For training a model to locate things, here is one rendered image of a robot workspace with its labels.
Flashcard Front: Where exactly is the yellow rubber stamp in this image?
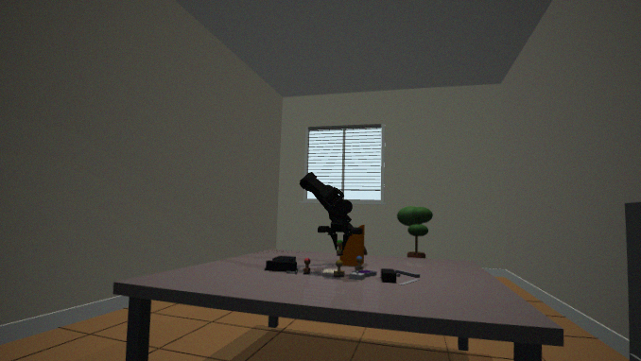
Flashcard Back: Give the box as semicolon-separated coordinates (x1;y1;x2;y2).
334;260;344;277

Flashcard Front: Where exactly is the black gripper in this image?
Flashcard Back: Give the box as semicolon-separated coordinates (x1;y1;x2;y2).
318;214;363;250

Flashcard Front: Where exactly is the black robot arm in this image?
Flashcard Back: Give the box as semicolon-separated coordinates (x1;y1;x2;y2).
300;172;353;232

